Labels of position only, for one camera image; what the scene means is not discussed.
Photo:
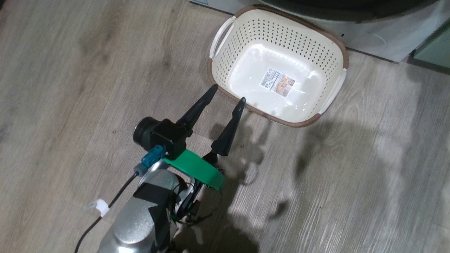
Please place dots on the cream perforated laundry basket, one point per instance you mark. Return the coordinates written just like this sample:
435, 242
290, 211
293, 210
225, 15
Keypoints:
246, 35

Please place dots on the light grey washing machine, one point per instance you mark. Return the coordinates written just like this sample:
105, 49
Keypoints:
386, 38

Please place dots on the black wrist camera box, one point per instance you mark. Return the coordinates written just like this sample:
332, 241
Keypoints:
167, 137

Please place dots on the printed paper basket label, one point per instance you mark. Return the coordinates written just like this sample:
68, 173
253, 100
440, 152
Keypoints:
277, 82

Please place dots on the pale green panel cabinet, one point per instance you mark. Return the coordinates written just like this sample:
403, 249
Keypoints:
436, 49

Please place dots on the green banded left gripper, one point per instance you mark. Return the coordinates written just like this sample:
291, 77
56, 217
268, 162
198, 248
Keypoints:
197, 167

